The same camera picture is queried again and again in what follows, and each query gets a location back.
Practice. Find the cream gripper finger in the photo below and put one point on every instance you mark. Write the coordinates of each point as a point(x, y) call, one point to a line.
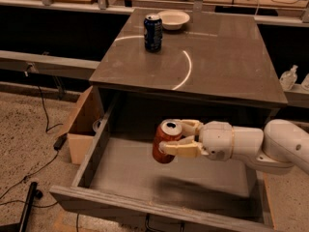
point(190, 127)
point(187, 147)

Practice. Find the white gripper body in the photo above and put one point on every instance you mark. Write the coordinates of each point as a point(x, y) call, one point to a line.
point(216, 139)

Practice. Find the red coke can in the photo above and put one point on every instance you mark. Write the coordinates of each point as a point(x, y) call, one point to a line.
point(168, 131)

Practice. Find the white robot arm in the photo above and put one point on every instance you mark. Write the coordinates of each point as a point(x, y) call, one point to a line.
point(275, 149)

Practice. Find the open grey top drawer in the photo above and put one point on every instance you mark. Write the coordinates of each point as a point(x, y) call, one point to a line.
point(120, 180)

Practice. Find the blue pepsi can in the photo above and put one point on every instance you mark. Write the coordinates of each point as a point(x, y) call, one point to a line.
point(153, 32)

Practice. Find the grey wooden cabinet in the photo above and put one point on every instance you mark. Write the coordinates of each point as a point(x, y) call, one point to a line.
point(216, 69)

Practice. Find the clear sanitizer bottle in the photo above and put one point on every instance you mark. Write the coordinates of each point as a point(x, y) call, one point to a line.
point(288, 78)

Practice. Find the tape roll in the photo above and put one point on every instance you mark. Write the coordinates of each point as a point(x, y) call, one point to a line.
point(96, 125)

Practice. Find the white bowl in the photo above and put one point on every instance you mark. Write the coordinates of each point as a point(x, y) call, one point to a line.
point(173, 19)

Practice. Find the cardboard box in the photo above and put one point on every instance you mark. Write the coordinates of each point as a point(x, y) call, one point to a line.
point(78, 128)

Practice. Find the black power adapter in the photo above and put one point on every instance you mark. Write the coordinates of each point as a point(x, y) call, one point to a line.
point(59, 142)

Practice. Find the black stand leg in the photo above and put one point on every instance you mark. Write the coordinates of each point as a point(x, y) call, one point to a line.
point(33, 194)

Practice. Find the metal rail beam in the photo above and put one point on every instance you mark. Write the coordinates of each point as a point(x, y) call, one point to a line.
point(45, 64)

